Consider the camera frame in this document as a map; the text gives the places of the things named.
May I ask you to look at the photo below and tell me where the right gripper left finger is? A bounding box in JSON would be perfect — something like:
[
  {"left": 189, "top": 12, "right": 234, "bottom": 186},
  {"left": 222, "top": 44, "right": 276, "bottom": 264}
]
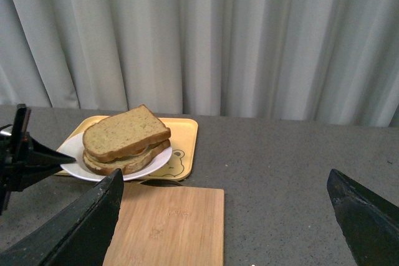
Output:
[{"left": 1, "top": 169, "right": 124, "bottom": 265}]

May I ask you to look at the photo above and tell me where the white round plate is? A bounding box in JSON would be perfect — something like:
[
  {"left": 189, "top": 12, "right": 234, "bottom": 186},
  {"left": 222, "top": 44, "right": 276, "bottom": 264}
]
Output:
[{"left": 56, "top": 133, "right": 172, "bottom": 182}]

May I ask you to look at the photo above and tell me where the grey curtain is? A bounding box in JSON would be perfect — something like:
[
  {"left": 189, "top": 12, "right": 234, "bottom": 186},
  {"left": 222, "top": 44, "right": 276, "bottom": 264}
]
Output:
[{"left": 1, "top": 0, "right": 398, "bottom": 126}]

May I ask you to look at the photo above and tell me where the yellow bear tray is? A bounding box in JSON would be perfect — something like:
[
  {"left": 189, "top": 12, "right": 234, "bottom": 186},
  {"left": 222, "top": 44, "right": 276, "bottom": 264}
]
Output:
[{"left": 66, "top": 115, "right": 198, "bottom": 181}]

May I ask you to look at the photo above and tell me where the bamboo cutting board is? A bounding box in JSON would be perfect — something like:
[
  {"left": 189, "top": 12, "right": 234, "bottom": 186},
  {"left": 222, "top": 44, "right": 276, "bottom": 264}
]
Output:
[{"left": 103, "top": 183, "right": 224, "bottom": 265}]

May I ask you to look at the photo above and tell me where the bread slice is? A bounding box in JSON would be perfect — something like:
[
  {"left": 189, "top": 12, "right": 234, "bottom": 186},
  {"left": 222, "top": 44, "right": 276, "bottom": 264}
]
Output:
[
  {"left": 82, "top": 140, "right": 171, "bottom": 176},
  {"left": 82, "top": 104, "right": 171, "bottom": 163}
]

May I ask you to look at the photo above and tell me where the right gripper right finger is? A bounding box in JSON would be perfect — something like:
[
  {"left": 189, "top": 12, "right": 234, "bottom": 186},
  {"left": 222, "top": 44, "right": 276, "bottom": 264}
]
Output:
[{"left": 327, "top": 169, "right": 398, "bottom": 265}]

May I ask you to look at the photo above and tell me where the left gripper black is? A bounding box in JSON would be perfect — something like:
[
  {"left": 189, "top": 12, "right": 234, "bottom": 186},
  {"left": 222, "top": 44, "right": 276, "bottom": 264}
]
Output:
[{"left": 1, "top": 104, "right": 76, "bottom": 212}]

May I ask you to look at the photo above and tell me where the fake fried egg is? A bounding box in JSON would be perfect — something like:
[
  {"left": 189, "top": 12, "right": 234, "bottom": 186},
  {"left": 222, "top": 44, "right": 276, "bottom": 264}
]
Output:
[{"left": 125, "top": 146, "right": 148, "bottom": 156}]

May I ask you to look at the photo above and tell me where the metal cutting board handle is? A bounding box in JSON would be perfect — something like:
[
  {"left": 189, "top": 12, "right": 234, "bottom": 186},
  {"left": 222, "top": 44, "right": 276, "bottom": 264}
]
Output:
[{"left": 140, "top": 179, "right": 182, "bottom": 187}]

